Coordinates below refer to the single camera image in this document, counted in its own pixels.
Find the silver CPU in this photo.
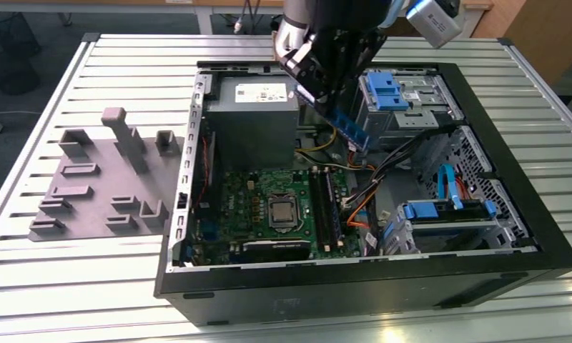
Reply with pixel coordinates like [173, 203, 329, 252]
[270, 202, 298, 223]

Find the wooden cabinet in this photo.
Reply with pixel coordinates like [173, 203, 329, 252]
[471, 0, 572, 86]

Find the black PC case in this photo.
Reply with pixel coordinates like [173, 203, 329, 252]
[153, 59, 572, 327]

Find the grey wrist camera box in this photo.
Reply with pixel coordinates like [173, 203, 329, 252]
[403, 0, 463, 49]

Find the yellow wire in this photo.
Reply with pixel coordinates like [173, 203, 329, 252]
[295, 126, 341, 154]

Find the hard disk in blue carrier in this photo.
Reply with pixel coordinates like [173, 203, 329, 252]
[399, 199, 498, 229]

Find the green motherboard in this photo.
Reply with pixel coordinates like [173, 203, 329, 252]
[190, 167, 363, 267]

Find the grey parts rack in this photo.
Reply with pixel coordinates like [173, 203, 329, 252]
[27, 106, 186, 243]

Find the orange wire bundle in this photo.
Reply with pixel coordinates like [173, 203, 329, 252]
[347, 202, 381, 229]

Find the CPU socket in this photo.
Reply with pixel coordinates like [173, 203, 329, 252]
[263, 192, 306, 234]

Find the blue plastic drive bracket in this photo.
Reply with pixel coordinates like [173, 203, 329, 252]
[367, 71, 411, 111]

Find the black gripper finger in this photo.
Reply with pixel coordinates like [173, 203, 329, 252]
[277, 45, 330, 105]

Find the black RAM slot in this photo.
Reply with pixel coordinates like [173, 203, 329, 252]
[318, 169, 339, 251]
[307, 169, 330, 252]

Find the grey metal drive cage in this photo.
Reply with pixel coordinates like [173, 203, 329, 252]
[357, 71, 463, 151]

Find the black graphics card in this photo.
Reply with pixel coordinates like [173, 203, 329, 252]
[241, 239, 313, 264]

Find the grey metal disk bay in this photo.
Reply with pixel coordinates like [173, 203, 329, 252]
[395, 199, 522, 255]

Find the grey power supply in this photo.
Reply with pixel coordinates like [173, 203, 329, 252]
[203, 74, 301, 169]

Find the black cable bundle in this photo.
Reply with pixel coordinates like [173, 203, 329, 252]
[343, 124, 459, 210]

